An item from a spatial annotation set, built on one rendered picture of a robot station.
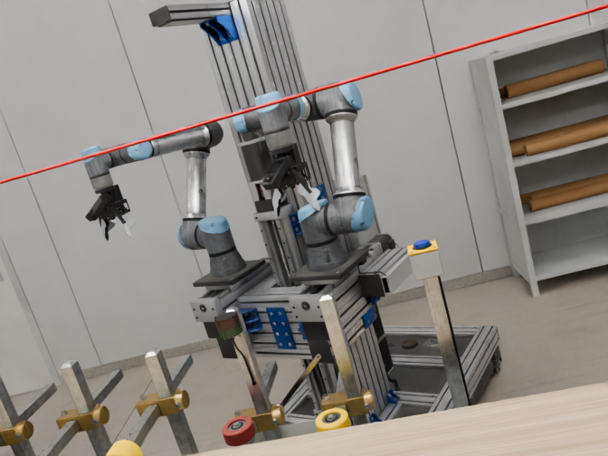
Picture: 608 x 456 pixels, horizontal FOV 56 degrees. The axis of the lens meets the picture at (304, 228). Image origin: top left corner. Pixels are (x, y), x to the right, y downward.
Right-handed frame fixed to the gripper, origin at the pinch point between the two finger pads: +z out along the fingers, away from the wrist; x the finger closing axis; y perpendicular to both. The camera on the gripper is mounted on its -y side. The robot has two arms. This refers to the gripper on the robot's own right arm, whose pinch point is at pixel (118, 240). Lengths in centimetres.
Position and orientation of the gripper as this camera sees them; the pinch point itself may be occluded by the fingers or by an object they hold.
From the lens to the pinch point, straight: 225.7
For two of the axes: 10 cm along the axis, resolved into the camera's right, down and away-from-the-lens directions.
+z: 2.7, 9.4, 2.2
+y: 5.2, -3.4, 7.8
